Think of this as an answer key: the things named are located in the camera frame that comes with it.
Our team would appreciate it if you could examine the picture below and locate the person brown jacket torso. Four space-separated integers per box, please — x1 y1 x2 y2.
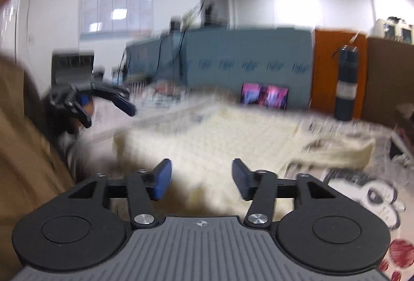
1 56 74 280

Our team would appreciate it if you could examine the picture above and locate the large blue cardboard box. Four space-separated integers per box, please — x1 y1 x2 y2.
182 28 314 109

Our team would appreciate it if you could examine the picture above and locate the beige cartoon print bedsheet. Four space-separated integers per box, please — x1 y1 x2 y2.
74 88 413 280

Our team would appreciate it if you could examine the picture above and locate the blue wall poster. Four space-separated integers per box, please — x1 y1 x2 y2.
79 0 154 40

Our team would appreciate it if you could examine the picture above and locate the smartphone showing video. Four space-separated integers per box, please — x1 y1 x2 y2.
241 83 289 110

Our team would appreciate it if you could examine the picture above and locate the dark teal thermos bottle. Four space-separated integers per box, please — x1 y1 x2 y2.
333 45 359 122

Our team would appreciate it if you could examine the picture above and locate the black cable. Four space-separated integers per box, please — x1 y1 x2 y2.
155 0 214 88

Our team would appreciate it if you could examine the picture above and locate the cream knitted sweater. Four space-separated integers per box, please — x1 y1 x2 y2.
114 104 375 216

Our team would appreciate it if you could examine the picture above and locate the small blue cardboard box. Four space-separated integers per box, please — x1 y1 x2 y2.
123 33 182 83

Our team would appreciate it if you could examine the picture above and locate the brown cardboard panel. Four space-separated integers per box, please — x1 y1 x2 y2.
361 38 414 128

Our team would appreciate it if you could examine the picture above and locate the orange board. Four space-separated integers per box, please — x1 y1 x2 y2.
310 28 368 119

